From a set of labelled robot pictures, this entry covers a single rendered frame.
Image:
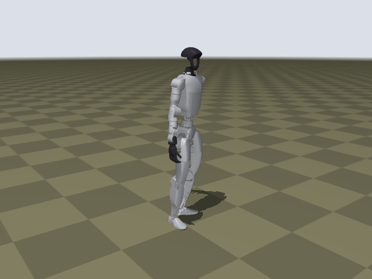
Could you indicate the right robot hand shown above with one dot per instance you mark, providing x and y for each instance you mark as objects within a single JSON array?
[{"x": 173, "y": 151}]

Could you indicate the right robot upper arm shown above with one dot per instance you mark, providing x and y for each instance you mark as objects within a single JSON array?
[{"x": 177, "y": 85}]

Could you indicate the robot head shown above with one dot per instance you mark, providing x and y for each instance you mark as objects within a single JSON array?
[{"x": 191, "y": 53}]

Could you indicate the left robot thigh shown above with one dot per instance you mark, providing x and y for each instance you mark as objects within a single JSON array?
[{"x": 196, "y": 154}]

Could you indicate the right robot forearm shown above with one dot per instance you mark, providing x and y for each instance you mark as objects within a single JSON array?
[{"x": 172, "y": 124}]

